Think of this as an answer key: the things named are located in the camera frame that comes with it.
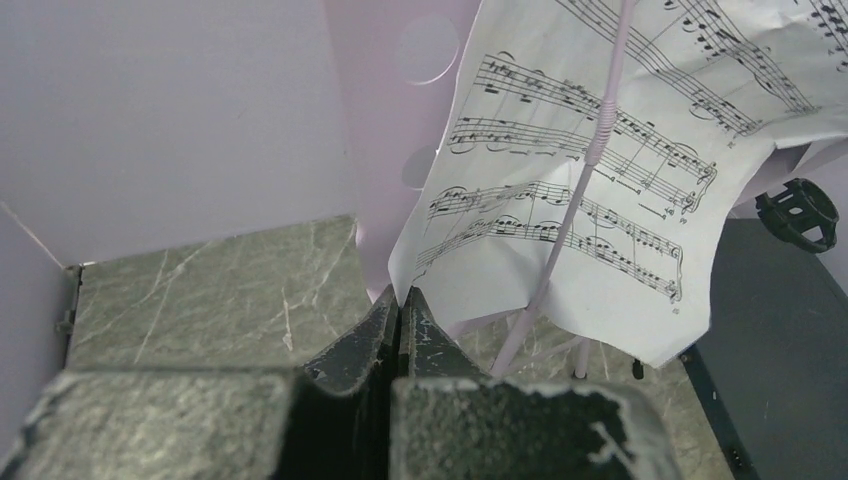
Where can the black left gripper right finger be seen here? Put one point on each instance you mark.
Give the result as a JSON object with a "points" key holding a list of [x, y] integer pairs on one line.
{"points": [[451, 420]]}

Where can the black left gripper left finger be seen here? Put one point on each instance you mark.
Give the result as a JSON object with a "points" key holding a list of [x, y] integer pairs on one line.
{"points": [[326, 419]]}

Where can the lilac perforated music stand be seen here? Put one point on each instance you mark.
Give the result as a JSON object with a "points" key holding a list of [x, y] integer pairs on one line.
{"points": [[398, 63]]}

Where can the black microphone shock-mount stand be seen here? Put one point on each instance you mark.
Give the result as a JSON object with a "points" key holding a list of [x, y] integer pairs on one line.
{"points": [[802, 215]]}

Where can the sheet music page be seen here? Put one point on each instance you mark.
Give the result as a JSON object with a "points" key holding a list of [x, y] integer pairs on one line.
{"points": [[709, 89]]}

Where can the dark rectangular equipment case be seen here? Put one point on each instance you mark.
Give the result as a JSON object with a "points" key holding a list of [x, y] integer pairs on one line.
{"points": [[771, 372]]}

